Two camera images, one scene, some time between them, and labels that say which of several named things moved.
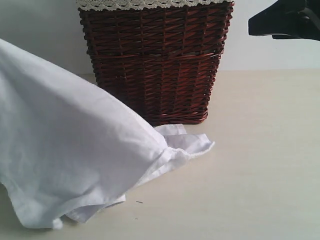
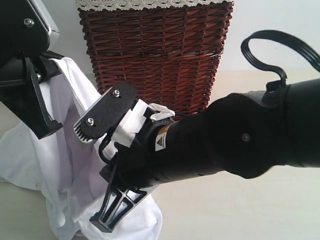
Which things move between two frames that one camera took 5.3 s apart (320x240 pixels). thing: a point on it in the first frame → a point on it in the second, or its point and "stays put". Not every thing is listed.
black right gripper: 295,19 → 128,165
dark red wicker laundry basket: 165,62 stays put
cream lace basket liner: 104,5 stays put
